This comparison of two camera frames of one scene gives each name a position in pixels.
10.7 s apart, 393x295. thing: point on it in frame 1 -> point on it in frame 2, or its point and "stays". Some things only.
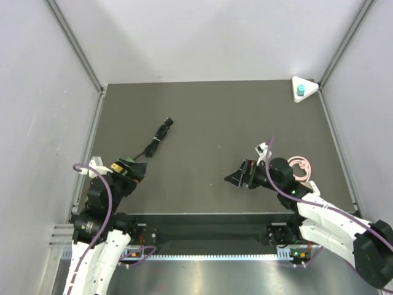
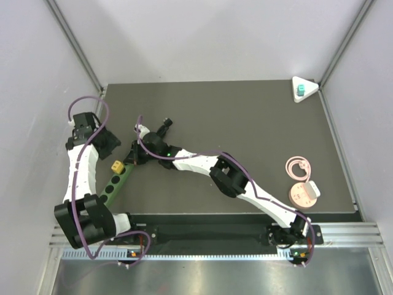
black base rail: (152, 230) stays
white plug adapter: (315, 187) stays
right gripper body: (258, 174) -> (142, 156)
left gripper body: (126, 184) -> (109, 142)
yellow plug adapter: (116, 168) stays
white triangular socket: (302, 88) stays
